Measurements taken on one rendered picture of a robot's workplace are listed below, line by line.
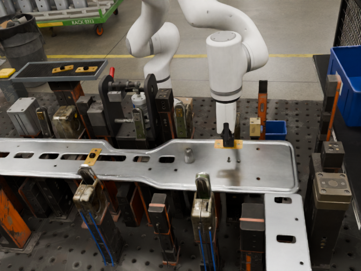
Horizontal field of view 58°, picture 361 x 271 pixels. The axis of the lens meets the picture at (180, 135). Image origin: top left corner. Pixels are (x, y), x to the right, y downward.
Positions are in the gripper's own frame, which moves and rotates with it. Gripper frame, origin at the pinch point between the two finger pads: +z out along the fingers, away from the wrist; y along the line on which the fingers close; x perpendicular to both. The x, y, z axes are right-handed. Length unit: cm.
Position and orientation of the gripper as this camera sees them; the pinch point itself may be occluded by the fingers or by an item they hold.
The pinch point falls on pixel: (228, 138)
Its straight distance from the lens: 97.9
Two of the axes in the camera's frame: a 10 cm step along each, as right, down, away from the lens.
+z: 1.3, 7.7, 6.3
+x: 9.8, 0.1, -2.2
